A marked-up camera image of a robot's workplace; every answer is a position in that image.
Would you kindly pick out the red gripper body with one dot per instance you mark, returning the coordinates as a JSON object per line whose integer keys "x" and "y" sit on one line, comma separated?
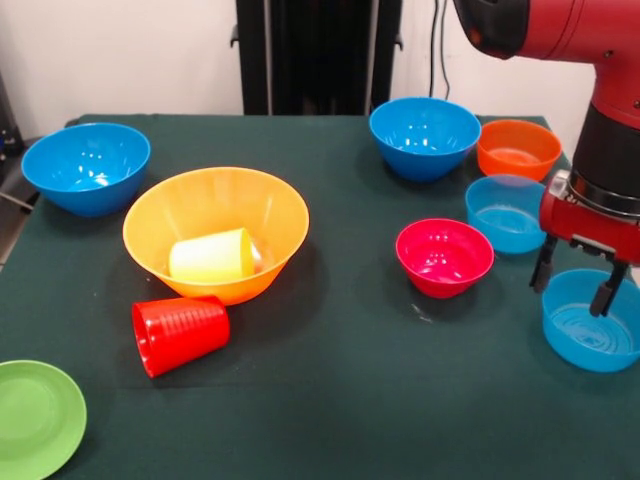
{"x": 585, "y": 230}

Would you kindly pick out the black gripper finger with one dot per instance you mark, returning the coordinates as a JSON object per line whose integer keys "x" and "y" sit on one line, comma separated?
{"x": 605, "y": 295}
{"x": 544, "y": 265}

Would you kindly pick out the small blue bowl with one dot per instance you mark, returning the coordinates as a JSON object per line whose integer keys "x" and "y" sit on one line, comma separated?
{"x": 500, "y": 235}
{"x": 562, "y": 342}

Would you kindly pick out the pink bowl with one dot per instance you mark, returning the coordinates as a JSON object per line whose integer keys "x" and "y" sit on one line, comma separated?
{"x": 440, "y": 280}

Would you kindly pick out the yellow cup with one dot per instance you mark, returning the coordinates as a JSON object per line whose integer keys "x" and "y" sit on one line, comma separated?
{"x": 210, "y": 257}

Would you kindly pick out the large yellow bowl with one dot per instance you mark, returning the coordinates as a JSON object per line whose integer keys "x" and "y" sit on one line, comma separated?
{"x": 215, "y": 200}

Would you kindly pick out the red cup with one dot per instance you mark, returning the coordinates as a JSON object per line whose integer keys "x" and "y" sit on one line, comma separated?
{"x": 185, "y": 330}

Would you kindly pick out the large blue bowl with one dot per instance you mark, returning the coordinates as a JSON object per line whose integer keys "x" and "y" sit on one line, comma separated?
{"x": 85, "y": 165}
{"x": 425, "y": 145}

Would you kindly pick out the green bowl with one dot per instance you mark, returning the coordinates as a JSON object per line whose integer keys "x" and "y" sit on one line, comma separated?
{"x": 30, "y": 420}

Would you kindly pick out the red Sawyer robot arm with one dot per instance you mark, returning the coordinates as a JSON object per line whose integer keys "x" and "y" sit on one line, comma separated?
{"x": 610, "y": 150}

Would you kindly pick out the orange bowl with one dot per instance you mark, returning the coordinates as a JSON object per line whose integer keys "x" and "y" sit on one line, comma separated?
{"x": 517, "y": 160}

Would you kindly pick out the dark green tablecloth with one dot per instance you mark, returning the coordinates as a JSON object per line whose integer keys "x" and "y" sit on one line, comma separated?
{"x": 325, "y": 400}

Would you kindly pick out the black stand base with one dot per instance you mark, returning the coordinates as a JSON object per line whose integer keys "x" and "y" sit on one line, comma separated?
{"x": 12, "y": 187}

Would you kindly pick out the black equipment case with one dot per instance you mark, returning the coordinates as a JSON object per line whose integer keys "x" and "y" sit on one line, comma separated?
{"x": 7, "y": 125}

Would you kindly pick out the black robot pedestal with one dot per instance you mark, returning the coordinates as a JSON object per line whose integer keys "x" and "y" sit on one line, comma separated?
{"x": 320, "y": 50}

